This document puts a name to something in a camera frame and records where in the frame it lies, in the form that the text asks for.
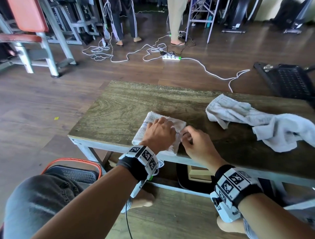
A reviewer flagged person's left hand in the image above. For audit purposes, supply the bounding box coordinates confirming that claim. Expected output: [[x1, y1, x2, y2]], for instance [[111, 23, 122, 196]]
[[139, 117, 177, 156]]

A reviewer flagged person's right hand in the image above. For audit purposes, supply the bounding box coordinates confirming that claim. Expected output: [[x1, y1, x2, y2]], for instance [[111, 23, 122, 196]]
[[180, 125, 229, 176]]

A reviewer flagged grey towel striped border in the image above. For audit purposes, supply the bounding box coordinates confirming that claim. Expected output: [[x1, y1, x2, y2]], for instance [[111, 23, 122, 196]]
[[132, 111, 187, 157]]

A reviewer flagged heap of grey towels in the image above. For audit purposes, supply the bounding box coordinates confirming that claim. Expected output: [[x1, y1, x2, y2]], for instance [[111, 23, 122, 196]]
[[205, 93, 315, 153]]

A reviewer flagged black basket orange rim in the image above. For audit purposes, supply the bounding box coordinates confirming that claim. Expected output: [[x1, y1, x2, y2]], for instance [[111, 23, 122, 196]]
[[40, 157, 103, 185]]

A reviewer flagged person's right forearm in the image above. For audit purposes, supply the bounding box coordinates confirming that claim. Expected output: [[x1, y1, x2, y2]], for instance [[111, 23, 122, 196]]
[[238, 193, 315, 239]]

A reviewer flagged person's left forearm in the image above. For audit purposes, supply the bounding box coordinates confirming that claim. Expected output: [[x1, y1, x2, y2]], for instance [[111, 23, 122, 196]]
[[32, 165, 138, 239]]

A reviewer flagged person's right foot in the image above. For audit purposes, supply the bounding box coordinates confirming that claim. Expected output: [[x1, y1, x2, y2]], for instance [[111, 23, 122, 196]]
[[216, 216, 246, 234]]

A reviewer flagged person's left leg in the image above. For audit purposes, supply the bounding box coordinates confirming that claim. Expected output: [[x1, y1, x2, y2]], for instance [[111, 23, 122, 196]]
[[4, 173, 99, 239]]

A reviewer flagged plain cardboard box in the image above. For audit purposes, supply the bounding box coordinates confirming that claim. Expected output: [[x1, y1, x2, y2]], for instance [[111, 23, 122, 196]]
[[187, 165, 213, 184]]

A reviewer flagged white green socket adapter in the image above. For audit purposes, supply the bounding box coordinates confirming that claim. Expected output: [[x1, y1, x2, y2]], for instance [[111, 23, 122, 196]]
[[147, 159, 165, 182]]

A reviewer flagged black round tub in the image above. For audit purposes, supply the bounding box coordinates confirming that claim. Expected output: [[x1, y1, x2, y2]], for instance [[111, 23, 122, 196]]
[[176, 162, 291, 197]]

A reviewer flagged low wooden table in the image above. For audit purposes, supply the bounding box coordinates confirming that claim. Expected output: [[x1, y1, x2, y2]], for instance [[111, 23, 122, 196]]
[[68, 135, 315, 212]]

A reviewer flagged black perforated platform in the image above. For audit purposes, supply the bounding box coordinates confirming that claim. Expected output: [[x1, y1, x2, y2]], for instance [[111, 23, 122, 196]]
[[253, 61, 315, 101]]

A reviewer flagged white folding table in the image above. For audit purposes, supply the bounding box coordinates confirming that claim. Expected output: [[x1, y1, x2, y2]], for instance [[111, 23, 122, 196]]
[[184, 0, 221, 44]]

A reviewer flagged grey weight machine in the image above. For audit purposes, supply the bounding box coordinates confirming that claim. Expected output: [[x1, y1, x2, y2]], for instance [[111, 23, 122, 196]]
[[45, 0, 104, 46]]

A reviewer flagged black elliptical trainer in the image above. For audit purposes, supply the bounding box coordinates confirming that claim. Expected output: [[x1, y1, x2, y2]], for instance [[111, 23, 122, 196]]
[[221, 0, 260, 34]]

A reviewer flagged black gym equipment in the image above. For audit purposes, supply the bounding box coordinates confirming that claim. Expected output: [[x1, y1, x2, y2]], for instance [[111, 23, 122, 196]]
[[269, 0, 313, 34]]

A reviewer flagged orange padded gym machine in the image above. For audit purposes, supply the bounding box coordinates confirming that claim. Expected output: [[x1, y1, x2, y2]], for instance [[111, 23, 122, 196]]
[[0, 0, 78, 79]]

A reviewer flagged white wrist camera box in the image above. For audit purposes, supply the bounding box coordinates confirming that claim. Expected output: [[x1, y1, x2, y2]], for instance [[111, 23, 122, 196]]
[[130, 178, 148, 199], [210, 191, 243, 223]]

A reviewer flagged long white cable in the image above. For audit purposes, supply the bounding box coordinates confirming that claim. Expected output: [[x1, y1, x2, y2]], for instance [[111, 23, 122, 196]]
[[180, 57, 251, 94]]

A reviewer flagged tangled white cable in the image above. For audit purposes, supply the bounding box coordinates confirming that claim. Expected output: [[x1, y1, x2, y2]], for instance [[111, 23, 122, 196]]
[[142, 34, 170, 62]]

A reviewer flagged black camera cable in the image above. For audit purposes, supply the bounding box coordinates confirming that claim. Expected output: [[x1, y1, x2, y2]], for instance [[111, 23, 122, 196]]
[[125, 202, 133, 239]]

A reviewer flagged thin black cable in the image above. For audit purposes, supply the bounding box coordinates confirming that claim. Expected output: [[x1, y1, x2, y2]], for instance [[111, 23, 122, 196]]
[[178, 31, 197, 54]]

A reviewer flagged looped white cable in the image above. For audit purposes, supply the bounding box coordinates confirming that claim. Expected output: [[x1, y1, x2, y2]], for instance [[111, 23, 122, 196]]
[[81, 39, 148, 63]]

